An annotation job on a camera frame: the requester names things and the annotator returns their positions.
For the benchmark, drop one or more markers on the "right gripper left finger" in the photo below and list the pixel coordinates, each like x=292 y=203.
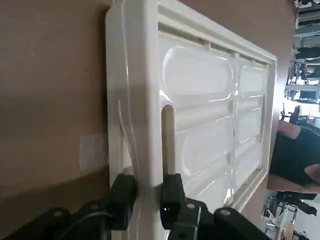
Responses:
x=122 y=195

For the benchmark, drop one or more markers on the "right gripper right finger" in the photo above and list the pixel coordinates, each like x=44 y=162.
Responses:
x=172 y=197

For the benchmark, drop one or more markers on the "white folding storage box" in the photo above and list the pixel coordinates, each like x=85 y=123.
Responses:
x=200 y=100

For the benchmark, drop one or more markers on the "clear tape patch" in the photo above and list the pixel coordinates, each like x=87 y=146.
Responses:
x=93 y=152

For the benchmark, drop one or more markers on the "person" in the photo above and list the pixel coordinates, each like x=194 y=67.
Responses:
x=292 y=160

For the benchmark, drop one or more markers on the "black office chair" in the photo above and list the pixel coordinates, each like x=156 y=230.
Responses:
x=296 y=113

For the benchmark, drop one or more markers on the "metal shelving rack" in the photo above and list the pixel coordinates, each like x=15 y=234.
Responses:
x=307 y=50

